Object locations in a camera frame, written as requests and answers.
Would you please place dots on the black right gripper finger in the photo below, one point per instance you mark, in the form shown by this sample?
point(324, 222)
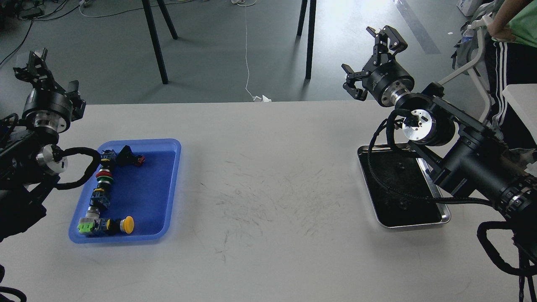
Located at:
point(352, 78)
point(388, 43)

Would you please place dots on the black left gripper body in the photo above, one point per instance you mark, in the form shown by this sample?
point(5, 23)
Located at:
point(50, 109)

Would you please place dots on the white office chair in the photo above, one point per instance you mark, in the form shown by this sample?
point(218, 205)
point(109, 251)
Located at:
point(469, 59)

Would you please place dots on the silver metal tray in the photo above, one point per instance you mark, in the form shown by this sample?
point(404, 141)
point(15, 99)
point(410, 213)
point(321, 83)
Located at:
point(412, 181)

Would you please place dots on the red green push button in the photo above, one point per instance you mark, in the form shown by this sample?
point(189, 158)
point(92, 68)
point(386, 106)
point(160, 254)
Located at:
point(104, 176)

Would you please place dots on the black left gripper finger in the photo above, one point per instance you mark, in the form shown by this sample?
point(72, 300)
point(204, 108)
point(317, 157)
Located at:
point(72, 93)
point(32, 68)

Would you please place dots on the black stand legs right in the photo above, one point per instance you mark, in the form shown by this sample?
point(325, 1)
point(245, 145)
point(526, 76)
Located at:
point(312, 4)

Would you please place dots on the blue yellow switch block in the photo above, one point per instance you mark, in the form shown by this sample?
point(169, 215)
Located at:
point(108, 159)

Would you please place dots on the person in green shirt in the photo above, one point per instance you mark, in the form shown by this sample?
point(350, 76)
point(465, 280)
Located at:
point(510, 58)

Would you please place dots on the white side table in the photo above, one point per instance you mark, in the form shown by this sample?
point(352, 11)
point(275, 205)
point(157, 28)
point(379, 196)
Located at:
point(523, 99)

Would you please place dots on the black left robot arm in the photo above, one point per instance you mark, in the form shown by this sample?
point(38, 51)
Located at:
point(31, 160)

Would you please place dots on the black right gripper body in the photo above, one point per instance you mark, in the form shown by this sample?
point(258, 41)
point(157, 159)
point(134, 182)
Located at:
point(384, 80)

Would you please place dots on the yellow mushroom push button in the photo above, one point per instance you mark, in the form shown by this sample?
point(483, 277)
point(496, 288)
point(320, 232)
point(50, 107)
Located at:
point(115, 226)

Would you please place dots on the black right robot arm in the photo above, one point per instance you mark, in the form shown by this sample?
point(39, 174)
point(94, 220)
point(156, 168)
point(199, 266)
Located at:
point(465, 157)

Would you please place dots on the black red switch part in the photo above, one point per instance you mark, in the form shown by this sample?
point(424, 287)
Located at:
point(127, 158)

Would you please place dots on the blue plastic tray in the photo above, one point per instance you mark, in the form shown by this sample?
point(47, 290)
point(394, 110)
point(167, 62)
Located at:
point(146, 193)

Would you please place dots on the green grey connector part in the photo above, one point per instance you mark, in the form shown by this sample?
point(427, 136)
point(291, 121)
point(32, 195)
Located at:
point(91, 224)

